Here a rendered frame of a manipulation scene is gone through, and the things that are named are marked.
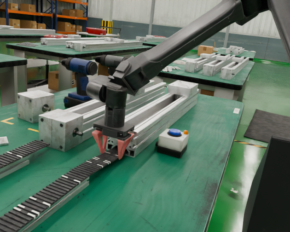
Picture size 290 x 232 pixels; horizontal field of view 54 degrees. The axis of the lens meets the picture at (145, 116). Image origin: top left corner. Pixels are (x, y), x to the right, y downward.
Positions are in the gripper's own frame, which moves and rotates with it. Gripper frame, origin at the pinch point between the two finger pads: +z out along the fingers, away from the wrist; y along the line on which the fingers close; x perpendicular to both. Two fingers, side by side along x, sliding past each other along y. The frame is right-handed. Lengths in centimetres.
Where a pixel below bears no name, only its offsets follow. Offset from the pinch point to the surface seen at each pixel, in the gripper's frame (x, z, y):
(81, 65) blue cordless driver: -32.2, -17.8, 33.8
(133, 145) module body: -5.9, -1.5, -4.0
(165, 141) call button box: -13.4, -2.5, -11.9
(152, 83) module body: -82, -6, 21
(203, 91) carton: -339, 46, 36
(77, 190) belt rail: 19.4, 1.2, -2.0
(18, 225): 36.4, -1.1, -1.8
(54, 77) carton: -226, 42, 208
